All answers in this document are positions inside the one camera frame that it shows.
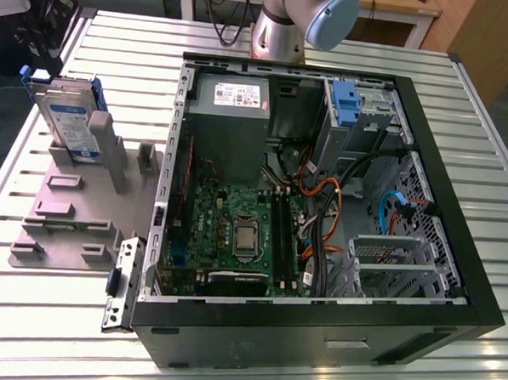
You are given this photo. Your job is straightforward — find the wooden desk white frame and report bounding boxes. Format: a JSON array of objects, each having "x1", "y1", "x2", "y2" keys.
[{"x1": 354, "y1": 0, "x2": 443, "y2": 52}]

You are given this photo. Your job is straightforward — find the metal expansion slot bracket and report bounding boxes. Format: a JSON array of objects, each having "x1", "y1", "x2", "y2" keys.
[{"x1": 100, "y1": 235, "x2": 146, "y2": 335}]

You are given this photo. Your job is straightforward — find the metal disk bay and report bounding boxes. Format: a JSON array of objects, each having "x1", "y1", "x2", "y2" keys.
[{"x1": 344, "y1": 232, "x2": 465, "y2": 303}]

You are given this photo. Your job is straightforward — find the black cable bundle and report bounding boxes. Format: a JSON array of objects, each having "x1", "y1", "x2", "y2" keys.
[{"x1": 307, "y1": 144, "x2": 410, "y2": 301}]

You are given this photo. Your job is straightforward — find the brown wooden cabinet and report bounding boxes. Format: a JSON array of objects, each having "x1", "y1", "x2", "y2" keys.
[{"x1": 418, "y1": 0, "x2": 508, "y2": 109}]

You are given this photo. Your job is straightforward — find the orange wire bundle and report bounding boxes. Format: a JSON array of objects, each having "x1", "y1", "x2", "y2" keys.
[{"x1": 294, "y1": 174, "x2": 347, "y2": 264}]

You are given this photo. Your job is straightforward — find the black RAM slot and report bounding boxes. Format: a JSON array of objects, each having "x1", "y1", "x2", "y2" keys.
[
  {"x1": 268, "y1": 187, "x2": 292, "y2": 289},
  {"x1": 277, "y1": 187, "x2": 303, "y2": 289}
]

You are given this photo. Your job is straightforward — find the green motherboard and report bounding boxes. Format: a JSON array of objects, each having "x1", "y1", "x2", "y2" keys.
[{"x1": 157, "y1": 180, "x2": 319, "y2": 303}]

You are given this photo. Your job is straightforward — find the grey power supply unit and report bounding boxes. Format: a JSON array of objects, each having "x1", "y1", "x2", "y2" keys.
[{"x1": 181, "y1": 71, "x2": 274, "y2": 190}]

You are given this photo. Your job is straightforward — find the metal optical drive cage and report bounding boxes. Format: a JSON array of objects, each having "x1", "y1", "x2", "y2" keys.
[{"x1": 314, "y1": 77, "x2": 416, "y2": 178}]

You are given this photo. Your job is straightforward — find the blue plastic drive latch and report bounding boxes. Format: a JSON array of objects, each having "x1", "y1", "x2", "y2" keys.
[{"x1": 330, "y1": 81, "x2": 363, "y2": 128}]

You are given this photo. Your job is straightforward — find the silver CPU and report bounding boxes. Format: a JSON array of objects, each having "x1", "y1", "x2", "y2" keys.
[{"x1": 233, "y1": 225, "x2": 260, "y2": 252}]

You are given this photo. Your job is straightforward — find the black CPU socket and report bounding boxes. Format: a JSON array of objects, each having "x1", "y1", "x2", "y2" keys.
[{"x1": 228, "y1": 213, "x2": 267, "y2": 266}]

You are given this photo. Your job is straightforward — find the grey parts rack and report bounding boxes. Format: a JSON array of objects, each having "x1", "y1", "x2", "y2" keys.
[{"x1": 9, "y1": 105, "x2": 169, "y2": 276}]

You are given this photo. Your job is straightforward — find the black graphics card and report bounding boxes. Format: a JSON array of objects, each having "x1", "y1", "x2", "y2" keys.
[{"x1": 195, "y1": 266, "x2": 272, "y2": 298}]

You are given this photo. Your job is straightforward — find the thin red wire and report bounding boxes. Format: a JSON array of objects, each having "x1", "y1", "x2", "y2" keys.
[{"x1": 173, "y1": 133, "x2": 197, "y2": 230}]

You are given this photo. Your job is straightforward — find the hard disk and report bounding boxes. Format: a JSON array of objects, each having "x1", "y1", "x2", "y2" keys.
[{"x1": 15, "y1": 63, "x2": 112, "y2": 165}]

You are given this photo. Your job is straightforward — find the black open PC case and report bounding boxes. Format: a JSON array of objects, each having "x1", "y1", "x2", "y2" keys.
[{"x1": 127, "y1": 48, "x2": 508, "y2": 380}]

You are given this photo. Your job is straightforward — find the blue data wire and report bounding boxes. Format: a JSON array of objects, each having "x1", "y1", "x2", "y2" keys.
[{"x1": 378, "y1": 190, "x2": 408, "y2": 237}]

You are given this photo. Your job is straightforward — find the yellow black power wires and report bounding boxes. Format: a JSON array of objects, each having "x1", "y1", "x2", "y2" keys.
[{"x1": 260, "y1": 162, "x2": 293, "y2": 189}]

